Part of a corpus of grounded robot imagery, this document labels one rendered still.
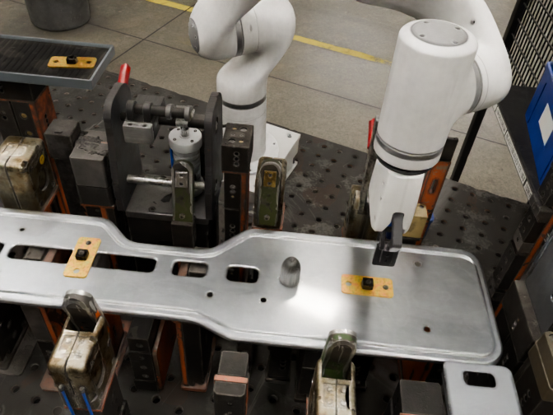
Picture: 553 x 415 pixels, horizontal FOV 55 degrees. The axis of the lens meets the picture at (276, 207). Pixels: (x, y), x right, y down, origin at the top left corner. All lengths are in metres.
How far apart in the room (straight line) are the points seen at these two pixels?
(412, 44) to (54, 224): 0.67
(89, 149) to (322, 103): 2.27
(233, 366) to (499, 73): 0.52
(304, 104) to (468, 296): 2.32
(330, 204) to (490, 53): 0.85
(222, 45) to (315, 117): 1.91
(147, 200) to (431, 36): 0.65
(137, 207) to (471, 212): 0.91
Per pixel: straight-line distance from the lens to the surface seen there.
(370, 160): 0.88
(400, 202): 0.68
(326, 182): 1.51
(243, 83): 1.24
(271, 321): 0.82
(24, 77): 1.08
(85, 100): 1.86
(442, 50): 0.59
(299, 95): 3.19
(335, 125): 2.98
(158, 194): 1.07
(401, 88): 0.61
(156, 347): 1.00
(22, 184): 1.03
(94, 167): 1.00
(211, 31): 1.13
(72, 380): 0.79
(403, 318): 0.86
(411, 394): 0.82
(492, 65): 0.67
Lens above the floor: 1.68
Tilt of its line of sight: 44 degrees down
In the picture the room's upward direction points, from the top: 5 degrees clockwise
